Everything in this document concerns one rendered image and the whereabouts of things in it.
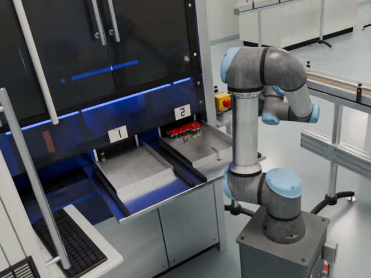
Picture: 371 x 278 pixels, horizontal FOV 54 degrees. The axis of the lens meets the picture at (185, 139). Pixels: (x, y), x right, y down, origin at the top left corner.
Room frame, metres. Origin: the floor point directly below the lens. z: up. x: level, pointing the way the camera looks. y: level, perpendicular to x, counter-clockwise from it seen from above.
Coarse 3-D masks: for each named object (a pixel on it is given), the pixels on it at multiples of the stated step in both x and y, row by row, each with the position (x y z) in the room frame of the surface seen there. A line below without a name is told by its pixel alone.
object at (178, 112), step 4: (188, 104) 1.65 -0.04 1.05; (176, 108) 1.62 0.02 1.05; (180, 108) 1.63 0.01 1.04; (184, 108) 1.64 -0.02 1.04; (188, 108) 1.65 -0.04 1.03; (176, 112) 1.62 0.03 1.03; (180, 112) 1.63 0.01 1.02; (184, 112) 1.64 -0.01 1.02; (188, 112) 1.65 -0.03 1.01; (176, 116) 1.62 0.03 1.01; (180, 116) 1.63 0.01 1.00; (184, 116) 1.64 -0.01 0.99
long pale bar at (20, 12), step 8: (16, 0) 1.31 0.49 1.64; (16, 8) 1.31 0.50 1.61; (24, 16) 1.31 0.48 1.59; (24, 24) 1.31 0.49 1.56; (24, 32) 1.31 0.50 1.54; (32, 40) 1.31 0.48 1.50; (32, 48) 1.31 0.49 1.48; (32, 56) 1.31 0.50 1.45; (40, 64) 1.32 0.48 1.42; (40, 72) 1.31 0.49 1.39; (40, 80) 1.30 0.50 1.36; (48, 88) 1.32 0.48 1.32; (48, 96) 1.31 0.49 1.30; (48, 104) 1.30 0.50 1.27; (56, 120) 1.31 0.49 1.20
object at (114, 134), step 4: (120, 128) 1.49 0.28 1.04; (124, 128) 1.50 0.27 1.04; (108, 132) 1.46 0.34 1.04; (112, 132) 1.47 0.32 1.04; (116, 132) 1.48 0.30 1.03; (120, 132) 1.49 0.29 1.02; (124, 132) 1.50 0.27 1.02; (112, 136) 1.47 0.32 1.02; (116, 136) 1.48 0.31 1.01; (124, 136) 1.49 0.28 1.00; (112, 140) 1.47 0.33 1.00; (116, 140) 1.48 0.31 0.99
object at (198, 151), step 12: (204, 132) 1.66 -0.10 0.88; (216, 132) 1.61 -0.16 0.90; (168, 144) 1.52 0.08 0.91; (180, 144) 1.57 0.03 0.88; (192, 144) 1.55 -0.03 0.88; (204, 144) 1.53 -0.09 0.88; (216, 144) 1.52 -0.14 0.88; (228, 144) 1.50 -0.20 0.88; (180, 156) 1.42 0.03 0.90; (192, 156) 1.43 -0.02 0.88; (204, 156) 1.42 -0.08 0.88; (216, 156) 1.38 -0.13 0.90
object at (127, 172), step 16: (144, 144) 1.57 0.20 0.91; (112, 160) 1.50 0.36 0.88; (128, 160) 1.48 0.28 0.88; (144, 160) 1.46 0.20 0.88; (160, 160) 1.42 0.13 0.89; (112, 176) 1.36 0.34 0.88; (128, 176) 1.34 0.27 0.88; (144, 176) 1.32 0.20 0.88; (160, 176) 1.28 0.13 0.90; (128, 192) 1.21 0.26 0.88
